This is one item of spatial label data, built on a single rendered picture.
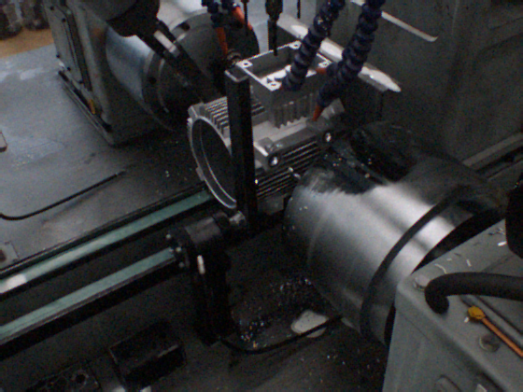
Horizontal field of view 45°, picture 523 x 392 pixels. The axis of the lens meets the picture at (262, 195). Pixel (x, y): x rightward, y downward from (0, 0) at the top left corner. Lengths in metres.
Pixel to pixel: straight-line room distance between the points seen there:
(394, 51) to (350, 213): 0.40
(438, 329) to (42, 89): 1.32
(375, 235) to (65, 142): 0.94
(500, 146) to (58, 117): 1.00
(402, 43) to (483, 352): 0.59
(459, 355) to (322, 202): 0.26
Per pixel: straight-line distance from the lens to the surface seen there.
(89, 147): 1.46
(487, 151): 1.18
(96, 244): 1.04
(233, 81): 0.75
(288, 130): 0.97
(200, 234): 0.85
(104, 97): 1.38
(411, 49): 1.04
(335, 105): 0.99
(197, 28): 1.13
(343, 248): 0.74
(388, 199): 0.72
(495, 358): 0.59
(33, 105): 1.66
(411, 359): 0.69
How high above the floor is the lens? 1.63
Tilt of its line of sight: 41 degrees down
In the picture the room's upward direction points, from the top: 3 degrees counter-clockwise
